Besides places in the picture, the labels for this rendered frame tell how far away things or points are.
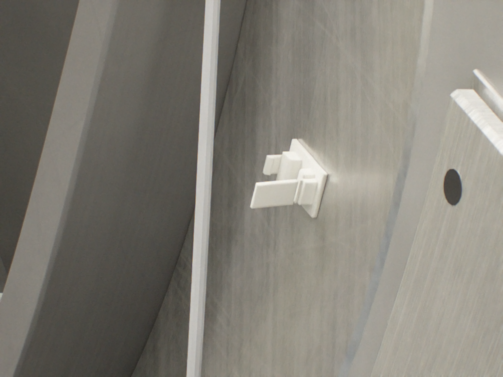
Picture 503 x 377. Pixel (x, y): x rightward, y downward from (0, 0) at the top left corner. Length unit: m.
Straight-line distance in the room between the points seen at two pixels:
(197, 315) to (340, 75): 0.09
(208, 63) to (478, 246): 0.14
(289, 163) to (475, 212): 0.12
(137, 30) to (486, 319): 0.19
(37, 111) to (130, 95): 0.88
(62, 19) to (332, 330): 0.97
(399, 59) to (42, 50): 0.99
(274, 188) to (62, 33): 0.96
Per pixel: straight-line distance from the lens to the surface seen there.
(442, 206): 0.88
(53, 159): 1.02
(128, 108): 1.00
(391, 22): 0.92
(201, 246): 0.97
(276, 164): 0.97
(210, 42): 0.96
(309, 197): 0.96
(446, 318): 0.88
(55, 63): 1.90
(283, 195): 0.96
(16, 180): 1.85
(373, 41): 0.93
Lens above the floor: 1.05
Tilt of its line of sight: 6 degrees down
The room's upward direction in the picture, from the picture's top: 1 degrees clockwise
